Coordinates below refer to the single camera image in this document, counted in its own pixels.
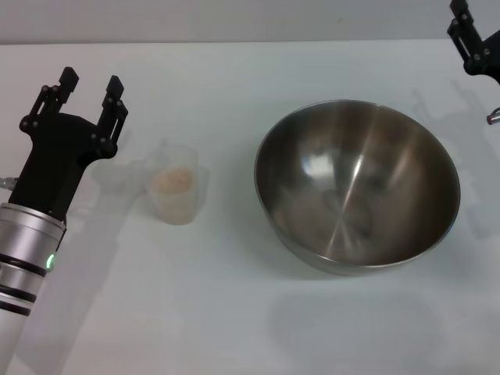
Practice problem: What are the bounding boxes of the white rice grains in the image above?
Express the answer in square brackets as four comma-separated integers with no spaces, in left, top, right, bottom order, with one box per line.
[150,167,195,195]

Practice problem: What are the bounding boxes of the stainless steel mixing bowl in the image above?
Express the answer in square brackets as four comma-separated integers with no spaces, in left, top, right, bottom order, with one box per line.
[254,99,462,277]

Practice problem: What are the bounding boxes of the clear plastic measuring cup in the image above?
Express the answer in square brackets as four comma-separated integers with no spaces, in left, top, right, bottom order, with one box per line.
[128,138,210,227]

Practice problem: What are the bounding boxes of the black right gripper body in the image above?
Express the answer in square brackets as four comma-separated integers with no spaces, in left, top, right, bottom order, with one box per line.
[464,34,500,85]

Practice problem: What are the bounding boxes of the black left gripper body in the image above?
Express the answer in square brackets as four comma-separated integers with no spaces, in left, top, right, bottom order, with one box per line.
[7,112,117,226]

